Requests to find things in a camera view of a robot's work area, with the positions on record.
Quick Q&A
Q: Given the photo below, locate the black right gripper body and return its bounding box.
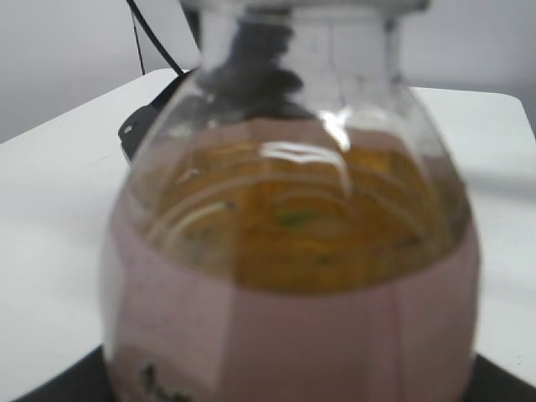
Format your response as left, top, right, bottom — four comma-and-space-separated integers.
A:
118, 69, 196, 162

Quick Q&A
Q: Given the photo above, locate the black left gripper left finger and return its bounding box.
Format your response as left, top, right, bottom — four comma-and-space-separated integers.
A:
1, 345, 113, 401

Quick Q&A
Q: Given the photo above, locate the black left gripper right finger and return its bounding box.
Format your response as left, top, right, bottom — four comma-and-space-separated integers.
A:
468, 354, 535, 402

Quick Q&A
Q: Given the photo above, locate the peach oolong tea bottle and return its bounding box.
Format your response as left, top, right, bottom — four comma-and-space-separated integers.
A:
100, 1, 480, 401

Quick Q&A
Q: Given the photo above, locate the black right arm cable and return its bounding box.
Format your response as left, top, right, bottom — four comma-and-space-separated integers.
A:
125, 0, 202, 79

